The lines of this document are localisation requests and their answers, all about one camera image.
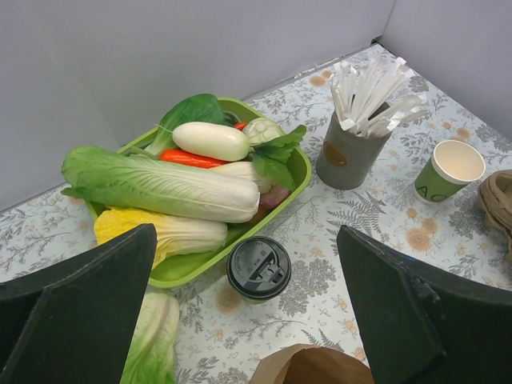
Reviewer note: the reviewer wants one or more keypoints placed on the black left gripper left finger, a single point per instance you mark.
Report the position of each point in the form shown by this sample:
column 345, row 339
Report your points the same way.
column 73, row 322

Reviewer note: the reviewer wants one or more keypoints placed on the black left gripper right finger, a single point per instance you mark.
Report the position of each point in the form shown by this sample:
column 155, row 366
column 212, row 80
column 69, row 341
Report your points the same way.
column 421, row 324

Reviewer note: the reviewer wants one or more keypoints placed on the brown paper bag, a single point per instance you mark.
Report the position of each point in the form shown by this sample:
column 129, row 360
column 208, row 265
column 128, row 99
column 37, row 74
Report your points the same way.
column 307, row 364

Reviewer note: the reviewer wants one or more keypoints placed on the brown cardboard cup carrier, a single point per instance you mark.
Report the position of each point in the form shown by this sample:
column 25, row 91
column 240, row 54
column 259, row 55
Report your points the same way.
column 494, row 198

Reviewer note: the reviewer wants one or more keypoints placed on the black coffee cup lid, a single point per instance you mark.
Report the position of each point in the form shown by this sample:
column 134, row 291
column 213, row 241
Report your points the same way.
column 259, row 266

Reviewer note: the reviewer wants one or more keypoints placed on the small green cabbage toy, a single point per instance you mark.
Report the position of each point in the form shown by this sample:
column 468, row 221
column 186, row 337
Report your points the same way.
column 151, row 354

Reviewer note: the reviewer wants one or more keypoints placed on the yellow napa cabbage toy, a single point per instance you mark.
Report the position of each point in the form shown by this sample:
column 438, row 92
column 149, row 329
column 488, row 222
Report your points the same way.
column 175, row 235

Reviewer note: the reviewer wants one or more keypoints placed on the floral table mat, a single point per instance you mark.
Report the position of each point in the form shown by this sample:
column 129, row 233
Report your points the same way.
column 223, row 337

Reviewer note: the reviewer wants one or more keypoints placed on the green napa cabbage toy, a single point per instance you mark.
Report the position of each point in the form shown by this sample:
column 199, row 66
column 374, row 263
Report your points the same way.
column 115, row 180

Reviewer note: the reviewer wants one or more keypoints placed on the grey straw holder cup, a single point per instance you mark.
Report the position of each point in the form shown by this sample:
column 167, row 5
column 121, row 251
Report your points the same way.
column 345, row 159

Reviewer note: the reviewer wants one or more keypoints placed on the red pepper toy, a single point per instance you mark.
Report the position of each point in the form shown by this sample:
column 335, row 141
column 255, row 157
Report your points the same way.
column 188, row 159

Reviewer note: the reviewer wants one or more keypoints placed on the purple onion toy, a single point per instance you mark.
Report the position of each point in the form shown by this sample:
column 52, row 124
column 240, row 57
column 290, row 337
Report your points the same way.
column 274, row 197

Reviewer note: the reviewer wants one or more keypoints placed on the white radish toy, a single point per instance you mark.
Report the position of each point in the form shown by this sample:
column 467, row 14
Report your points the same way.
column 212, row 140

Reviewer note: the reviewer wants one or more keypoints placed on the bok choy toy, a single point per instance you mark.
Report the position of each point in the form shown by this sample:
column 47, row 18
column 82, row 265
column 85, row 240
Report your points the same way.
column 270, row 149

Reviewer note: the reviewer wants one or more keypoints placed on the white wrapped straws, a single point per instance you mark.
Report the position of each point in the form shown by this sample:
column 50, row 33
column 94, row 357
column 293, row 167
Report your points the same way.
column 359, row 97

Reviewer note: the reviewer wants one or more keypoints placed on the green leafy vegetable toy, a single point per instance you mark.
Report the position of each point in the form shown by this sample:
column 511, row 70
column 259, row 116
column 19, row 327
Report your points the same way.
column 197, row 108

